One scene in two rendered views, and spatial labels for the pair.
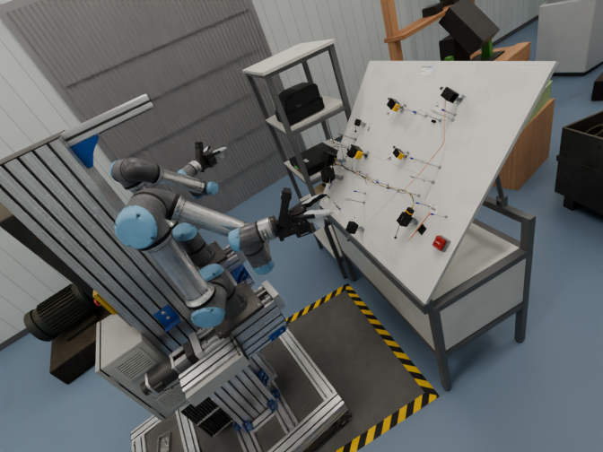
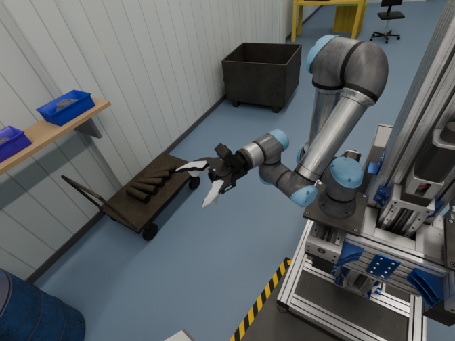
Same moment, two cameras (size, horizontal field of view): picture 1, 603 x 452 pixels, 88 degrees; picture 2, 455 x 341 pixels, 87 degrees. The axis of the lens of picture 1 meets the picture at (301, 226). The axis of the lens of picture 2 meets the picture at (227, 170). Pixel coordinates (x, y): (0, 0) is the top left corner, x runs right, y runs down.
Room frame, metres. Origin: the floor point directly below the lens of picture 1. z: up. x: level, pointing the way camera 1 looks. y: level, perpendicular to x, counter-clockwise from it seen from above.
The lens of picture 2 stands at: (1.30, -0.28, 2.06)
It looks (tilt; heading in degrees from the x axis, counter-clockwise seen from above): 44 degrees down; 145
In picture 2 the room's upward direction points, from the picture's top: 10 degrees counter-clockwise
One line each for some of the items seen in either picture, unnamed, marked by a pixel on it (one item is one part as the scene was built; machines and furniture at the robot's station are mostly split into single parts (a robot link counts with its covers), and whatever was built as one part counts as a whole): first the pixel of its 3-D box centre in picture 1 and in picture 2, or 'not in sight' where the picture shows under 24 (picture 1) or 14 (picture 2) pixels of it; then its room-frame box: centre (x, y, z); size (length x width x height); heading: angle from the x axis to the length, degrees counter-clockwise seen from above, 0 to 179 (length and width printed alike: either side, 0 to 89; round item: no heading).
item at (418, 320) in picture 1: (398, 295); not in sight; (1.19, -0.35, 0.60); 0.55 x 0.03 x 0.39; 8
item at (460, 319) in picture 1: (411, 247); not in sight; (1.51, -0.61, 0.60); 1.17 x 0.58 x 0.40; 8
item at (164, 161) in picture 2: not in sight; (144, 179); (-0.64, 0.05, 0.41); 1.04 x 0.62 x 0.82; 110
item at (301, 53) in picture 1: (324, 171); not in sight; (2.41, -0.36, 0.92); 0.60 x 0.50 x 1.85; 8
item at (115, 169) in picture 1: (152, 204); not in sight; (1.62, 0.68, 1.54); 0.15 x 0.12 x 0.55; 44
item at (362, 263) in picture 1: (353, 248); not in sight; (1.74, -0.27, 0.60); 0.55 x 0.02 x 0.39; 8
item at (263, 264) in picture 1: (259, 255); (272, 170); (0.91, 0.18, 1.46); 0.11 x 0.08 x 0.11; 173
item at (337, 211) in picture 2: (227, 299); (338, 197); (1.06, 0.43, 1.21); 0.15 x 0.15 x 0.10
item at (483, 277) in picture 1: (415, 268); not in sight; (1.51, -0.60, 0.40); 1.18 x 0.60 x 0.80; 8
